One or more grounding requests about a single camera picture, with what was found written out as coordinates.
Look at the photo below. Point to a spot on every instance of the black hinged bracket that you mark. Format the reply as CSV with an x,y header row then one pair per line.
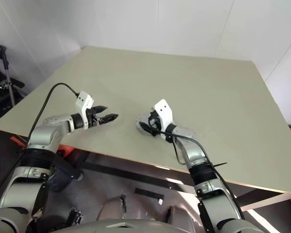
x,y
75,217

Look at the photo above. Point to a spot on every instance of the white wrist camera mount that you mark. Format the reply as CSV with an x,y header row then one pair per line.
x,y
83,99
163,109

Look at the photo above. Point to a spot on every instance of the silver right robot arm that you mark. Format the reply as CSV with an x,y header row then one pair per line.
x,y
191,150

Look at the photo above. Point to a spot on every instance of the dark table frame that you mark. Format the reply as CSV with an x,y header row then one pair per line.
x,y
135,173

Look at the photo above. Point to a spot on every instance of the black folding stroller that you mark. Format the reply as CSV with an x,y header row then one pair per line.
x,y
1,52

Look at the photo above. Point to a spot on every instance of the beige rounded shell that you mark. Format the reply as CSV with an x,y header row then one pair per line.
x,y
111,208

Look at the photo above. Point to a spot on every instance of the black floor tape strip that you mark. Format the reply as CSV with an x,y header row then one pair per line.
x,y
148,192

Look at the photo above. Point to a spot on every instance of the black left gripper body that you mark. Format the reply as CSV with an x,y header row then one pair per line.
x,y
93,119

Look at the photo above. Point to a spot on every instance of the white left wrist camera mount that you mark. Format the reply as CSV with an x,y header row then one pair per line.
x,y
83,99

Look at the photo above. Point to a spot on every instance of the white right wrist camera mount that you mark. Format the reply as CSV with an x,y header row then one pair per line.
x,y
163,109

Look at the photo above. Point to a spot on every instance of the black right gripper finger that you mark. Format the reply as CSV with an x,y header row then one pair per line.
x,y
148,128

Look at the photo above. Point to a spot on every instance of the silver robot torso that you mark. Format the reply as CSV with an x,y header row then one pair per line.
x,y
126,227

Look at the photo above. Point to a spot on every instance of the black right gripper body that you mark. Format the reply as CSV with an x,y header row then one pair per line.
x,y
154,120

